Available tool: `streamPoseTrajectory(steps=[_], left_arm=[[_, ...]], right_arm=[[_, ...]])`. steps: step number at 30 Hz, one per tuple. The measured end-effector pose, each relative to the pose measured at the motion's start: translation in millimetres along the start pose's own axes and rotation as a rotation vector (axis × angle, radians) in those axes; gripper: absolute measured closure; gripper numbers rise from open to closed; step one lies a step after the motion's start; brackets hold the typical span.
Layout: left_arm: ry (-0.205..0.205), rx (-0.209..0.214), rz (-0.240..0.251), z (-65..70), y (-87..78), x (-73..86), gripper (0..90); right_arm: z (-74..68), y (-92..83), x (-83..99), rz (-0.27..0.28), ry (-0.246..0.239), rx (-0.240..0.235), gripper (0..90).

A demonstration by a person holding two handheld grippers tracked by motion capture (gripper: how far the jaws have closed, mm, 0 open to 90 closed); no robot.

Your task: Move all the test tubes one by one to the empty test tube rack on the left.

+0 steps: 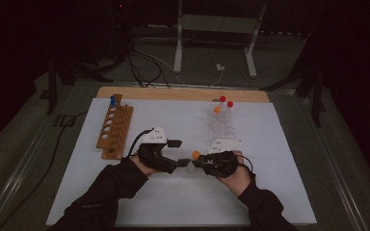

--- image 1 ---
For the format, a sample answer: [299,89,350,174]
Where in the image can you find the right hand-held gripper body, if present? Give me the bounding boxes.
[201,138,244,179]

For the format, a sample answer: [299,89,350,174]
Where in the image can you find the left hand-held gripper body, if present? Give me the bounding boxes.
[137,126,179,175]

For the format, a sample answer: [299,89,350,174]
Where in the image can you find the clear plastic test tube rack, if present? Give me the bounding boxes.
[207,99,237,147]

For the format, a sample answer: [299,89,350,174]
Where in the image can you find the wooden test tube rack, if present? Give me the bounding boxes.
[95,93,135,161]

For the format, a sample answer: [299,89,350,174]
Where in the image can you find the person's left hand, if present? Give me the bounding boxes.
[129,154,162,177]

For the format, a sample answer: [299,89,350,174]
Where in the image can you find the person's right hand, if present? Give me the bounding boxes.
[216,150,253,198]

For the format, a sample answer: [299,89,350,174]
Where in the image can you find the white table mat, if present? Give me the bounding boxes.
[45,96,318,227]

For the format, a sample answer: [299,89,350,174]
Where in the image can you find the white metal stand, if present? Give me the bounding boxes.
[172,0,268,79]

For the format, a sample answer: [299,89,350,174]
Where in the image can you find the black stand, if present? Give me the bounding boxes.
[259,61,329,128]
[40,54,114,116]

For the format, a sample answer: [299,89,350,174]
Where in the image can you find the dark equipment tower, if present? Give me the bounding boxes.
[109,0,133,62]

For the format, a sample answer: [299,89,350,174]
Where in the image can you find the left hand-held gripper cable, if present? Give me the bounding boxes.
[127,128,155,158]

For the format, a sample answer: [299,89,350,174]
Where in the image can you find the hand-held gripper cable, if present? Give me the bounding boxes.
[127,128,155,158]
[237,154,254,174]

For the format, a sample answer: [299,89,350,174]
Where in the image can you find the right hand-held gripper cable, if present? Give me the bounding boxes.
[237,154,254,174]

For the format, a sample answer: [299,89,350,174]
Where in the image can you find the black cable bundle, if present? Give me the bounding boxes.
[124,41,172,90]

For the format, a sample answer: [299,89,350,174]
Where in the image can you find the white cable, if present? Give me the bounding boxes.
[134,37,225,89]

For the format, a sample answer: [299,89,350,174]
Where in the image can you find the black floor cable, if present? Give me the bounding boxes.
[0,110,90,230]

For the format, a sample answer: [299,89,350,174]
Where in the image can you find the metal floor rail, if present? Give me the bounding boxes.
[297,92,370,231]
[0,81,78,231]

